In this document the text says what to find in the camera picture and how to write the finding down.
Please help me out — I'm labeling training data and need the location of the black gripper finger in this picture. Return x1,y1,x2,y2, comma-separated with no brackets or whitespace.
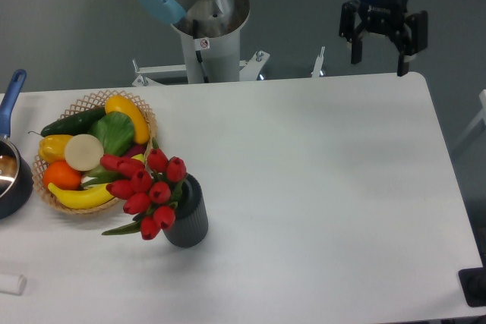
388,11,428,77
339,0,369,64

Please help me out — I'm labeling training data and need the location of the red tulip bouquet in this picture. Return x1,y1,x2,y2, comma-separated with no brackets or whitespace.
100,139,188,241

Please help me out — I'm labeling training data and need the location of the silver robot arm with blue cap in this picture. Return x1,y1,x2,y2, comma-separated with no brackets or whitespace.
138,0,428,83

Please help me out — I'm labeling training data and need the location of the dark grey ribbed vase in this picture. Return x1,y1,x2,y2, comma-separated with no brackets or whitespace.
163,175,209,248

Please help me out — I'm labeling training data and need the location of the yellow squash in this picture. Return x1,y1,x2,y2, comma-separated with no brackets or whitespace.
105,95,150,144

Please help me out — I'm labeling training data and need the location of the black device at table edge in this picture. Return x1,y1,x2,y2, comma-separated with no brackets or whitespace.
458,267,485,307

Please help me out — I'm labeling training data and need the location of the green lettuce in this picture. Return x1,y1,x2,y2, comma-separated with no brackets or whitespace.
88,112,134,156

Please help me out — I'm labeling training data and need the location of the green cucumber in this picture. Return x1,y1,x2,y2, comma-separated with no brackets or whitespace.
29,108,106,137

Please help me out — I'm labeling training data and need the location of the white round radish slice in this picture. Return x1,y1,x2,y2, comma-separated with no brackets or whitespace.
64,134,104,171

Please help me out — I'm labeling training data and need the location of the yellow banana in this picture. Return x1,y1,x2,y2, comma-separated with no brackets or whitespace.
48,183,114,210

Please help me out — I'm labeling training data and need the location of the woven wicker basket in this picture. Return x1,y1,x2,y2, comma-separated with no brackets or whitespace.
32,90,157,215

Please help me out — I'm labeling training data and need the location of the yellow bell pepper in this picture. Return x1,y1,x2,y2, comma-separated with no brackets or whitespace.
38,134,73,164

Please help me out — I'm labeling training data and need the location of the orange fruit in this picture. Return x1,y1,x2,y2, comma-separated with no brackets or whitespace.
42,161,81,190

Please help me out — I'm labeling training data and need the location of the white cylinder object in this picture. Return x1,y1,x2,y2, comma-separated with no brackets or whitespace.
0,273,27,296

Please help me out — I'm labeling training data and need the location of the white frame at right edge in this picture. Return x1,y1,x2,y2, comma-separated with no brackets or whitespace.
451,90,485,159

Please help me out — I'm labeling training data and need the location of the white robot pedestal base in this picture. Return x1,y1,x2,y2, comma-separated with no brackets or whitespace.
131,24,327,87

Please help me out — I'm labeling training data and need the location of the dark pot with blue handle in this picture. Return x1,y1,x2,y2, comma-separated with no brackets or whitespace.
1,69,33,219

